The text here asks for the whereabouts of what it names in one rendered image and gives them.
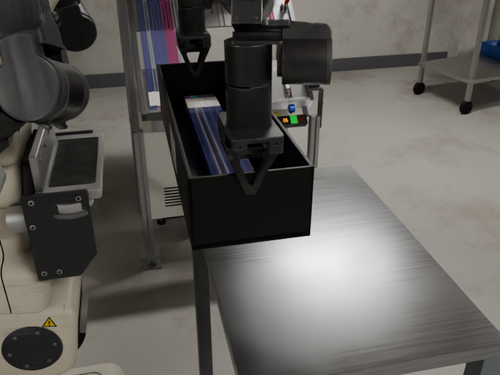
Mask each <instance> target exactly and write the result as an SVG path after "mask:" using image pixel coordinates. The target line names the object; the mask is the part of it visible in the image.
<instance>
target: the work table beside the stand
mask: <svg viewBox="0 0 500 375"><path fill-rule="evenodd" d="M192 260H193V284H194V297H195V309H196V333H197V346H198V358H199V375H213V359H212V341H211V308H210V291H209V274H210V277H211V283H212V286H213V289H214V294H215V297H216V300H217V306H218V309H219V314H220V318H221V321H222V325H223V329H224V332H225V337H226V341H227V344H228V349H229V353H230V356H231V361H232V364H233V367H234V372H235V375H401V374H409V373H414V372H418V371H425V370H430V369H434V368H442V367H446V366H450V365H458V364H463V363H466V366H465V369H464V375H500V332H499V331H498V330H497V329H496V328H495V327H494V325H493V324H492V323H491V322H490V321H489V320H488V318H487V317H486V316H485V315H484V314H483V313H482V311H480V309H479V308H477V306H476V305H475V304H474V303H473V302H472V301H471V300H470V299H469V297H468V296H467V295H466V294H465V293H464V292H463V290H462V289H461V288H460V287H459V286H458V285H457V284H456V282H454V281H453V279H451V278H450V276H449V275H448V274H447V273H446V272H445V271H444V269H443V268H442V267H441V266H440V265H439V264H438V262H437V261H436V260H435V259H434V258H433V257H432V256H431V255H430V253H428V252H427V250H426V249H425V248H424V247H423V246H422V245H421V244H420V243H419V241H418V240H417V239H416V238H415V237H414V236H413V234H412V233H411V232H410V231H409V230H408V229H407V228H406V227H405V226H404V225H403V224H402V223H401V222H400V220H399V219H398V218H397V217H396V216H395V215H394V213H393V212H392V211H391V210H390V209H389V208H388V206H387V205H386V204H385V203H384V202H383V201H382V200H381V199H380V198H379V197H378V196H377V195H376V194H375V192H374V191H373V190H372V189H371V188H370V187H369V185H368V184H367V183H366V182H365V181H364V180H363V178H362V177H361V176H360V175H359V174H358V173H357V172H356V171H355V170H354V169H353V168H352V167H351V166H350V165H341V166H333V167H319V168H314V180H313V193H312V217H311V230H310V236H306V237H295V238H289V239H282V240H271V241H265V242H259V243H247V244H241V245H235V246H223V247H217V248H212V249H200V250H192ZM208 271H209V274H208Z"/></svg>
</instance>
